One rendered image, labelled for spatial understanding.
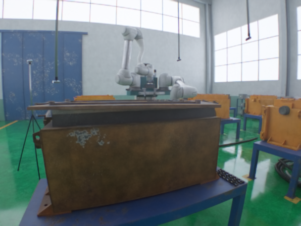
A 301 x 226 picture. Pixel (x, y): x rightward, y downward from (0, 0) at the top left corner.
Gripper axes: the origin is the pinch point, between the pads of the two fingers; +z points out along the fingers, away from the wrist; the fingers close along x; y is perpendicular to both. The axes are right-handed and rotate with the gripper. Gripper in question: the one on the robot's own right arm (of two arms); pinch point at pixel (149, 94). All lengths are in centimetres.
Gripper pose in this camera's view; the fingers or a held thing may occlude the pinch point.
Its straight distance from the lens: 214.8
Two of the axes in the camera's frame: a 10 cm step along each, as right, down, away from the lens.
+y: -4.3, -1.2, 8.9
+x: -9.0, 0.6, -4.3
